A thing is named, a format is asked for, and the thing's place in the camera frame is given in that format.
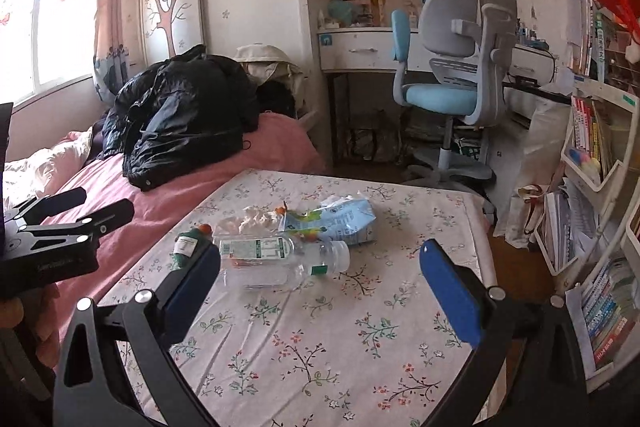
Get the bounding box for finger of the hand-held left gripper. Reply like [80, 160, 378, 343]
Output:
[12, 186, 89, 222]
[22, 198, 136, 254]

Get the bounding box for black jacket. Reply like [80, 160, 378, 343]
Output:
[100, 44, 261, 192]

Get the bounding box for crumpled white tissue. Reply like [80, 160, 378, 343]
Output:
[222, 205, 281, 233]

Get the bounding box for clear plastic bottle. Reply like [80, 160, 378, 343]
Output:
[212, 234, 351, 293]

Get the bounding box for light blue desk ornament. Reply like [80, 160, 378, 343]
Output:
[327, 0, 362, 26]

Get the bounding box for white printer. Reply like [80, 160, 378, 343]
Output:
[502, 42, 558, 128]

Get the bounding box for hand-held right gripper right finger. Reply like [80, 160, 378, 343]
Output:
[419, 238, 588, 427]

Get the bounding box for pink bed blanket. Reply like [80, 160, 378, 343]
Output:
[0, 112, 326, 373]

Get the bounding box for floral tablecloth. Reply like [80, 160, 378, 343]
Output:
[97, 168, 498, 427]

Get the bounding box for white desk with drawer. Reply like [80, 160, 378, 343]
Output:
[317, 26, 431, 168]

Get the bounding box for red bag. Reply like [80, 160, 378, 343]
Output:
[590, 0, 640, 38]

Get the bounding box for grey and blue desk chair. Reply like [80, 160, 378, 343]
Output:
[391, 0, 518, 188]

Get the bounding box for light pink quilt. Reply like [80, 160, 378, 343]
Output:
[0, 131, 94, 208]

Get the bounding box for small green bottle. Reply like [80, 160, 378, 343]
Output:
[172, 223, 216, 273]

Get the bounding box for dark bag under desk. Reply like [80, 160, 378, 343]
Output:
[347, 112, 401, 162]

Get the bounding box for window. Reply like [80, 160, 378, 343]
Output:
[0, 0, 108, 108]

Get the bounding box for white bookshelf with books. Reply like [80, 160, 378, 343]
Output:
[535, 0, 640, 393]

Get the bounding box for dark cloth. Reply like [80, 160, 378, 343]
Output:
[255, 82, 299, 120]

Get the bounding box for beige cloth bag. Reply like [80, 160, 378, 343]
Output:
[235, 44, 307, 112]

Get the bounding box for blue milk carton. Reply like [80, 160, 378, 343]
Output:
[280, 194, 377, 248]

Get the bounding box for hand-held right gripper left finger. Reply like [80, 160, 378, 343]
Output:
[52, 243, 222, 427]

